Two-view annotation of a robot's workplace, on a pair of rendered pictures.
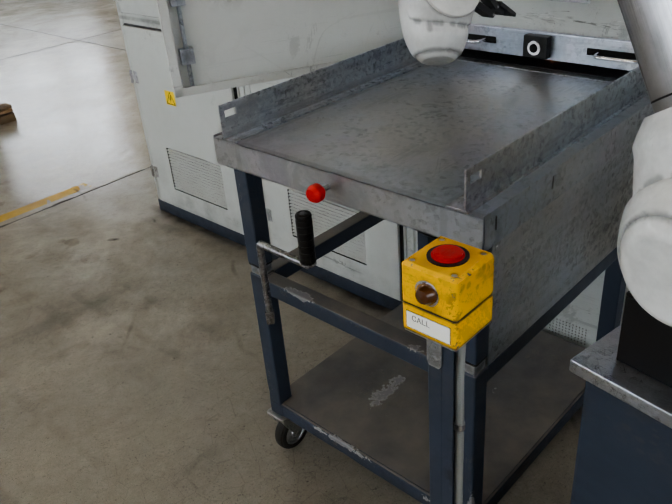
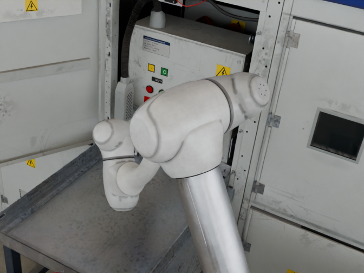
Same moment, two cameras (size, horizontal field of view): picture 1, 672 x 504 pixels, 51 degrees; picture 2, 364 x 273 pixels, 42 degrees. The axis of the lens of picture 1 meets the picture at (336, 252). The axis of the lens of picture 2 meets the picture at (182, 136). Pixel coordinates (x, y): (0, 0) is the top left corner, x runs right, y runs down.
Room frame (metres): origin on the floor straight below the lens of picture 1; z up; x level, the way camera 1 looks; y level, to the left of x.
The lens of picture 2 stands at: (0.02, 0.07, 2.01)
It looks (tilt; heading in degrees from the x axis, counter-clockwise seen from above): 31 degrees down; 339
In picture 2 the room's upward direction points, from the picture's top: 6 degrees clockwise
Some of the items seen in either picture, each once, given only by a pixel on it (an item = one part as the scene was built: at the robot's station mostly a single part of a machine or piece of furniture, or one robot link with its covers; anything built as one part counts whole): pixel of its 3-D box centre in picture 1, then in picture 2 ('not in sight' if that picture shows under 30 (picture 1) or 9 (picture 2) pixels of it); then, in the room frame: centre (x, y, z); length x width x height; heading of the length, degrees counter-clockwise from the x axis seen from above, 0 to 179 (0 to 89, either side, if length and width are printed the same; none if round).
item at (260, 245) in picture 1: (286, 272); not in sight; (1.18, 0.10, 0.61); 0.17 x 0.03 x 0.30; 44
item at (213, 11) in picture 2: not in sight; (236, 29); (2.02, -0.91, 1.28); 0.58 x 0.02 x 0.19; 45
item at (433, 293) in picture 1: (423, 295); not in sight; (0.68, -0.10, 0.87); 0.03 x 0.01 x 0.03; 45
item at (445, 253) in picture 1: (447, 257); not in sight; (0.71, -0.13, 0.90); 0.04 x 0.04 x 0.02
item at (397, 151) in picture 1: (443, 126); (123, 212); (1.35, -0.24, 0.82); 0.68 x 0.62 x 0.06; 135
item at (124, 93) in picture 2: not in sight; (124, 101); (1.72, -0.31, 1.09); 0.08 x 0.05 x 0.17; 135
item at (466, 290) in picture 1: (447, 291); not in sight; (0.71, -0.13, 0.85); 0.08 x 0.08 x 0.10; 45
